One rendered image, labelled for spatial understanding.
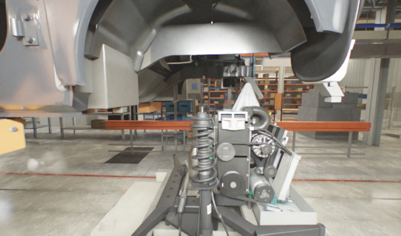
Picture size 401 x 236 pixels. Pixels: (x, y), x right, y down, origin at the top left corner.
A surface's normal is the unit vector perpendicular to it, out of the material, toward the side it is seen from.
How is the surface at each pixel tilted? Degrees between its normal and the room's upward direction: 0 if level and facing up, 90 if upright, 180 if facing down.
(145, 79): 104
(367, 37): 90
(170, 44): 90
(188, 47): 90
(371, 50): 90
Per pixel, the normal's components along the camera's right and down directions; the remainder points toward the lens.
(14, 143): 1.00, 0.00
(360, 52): -0.04, 0.10
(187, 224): 0.00, -0.97
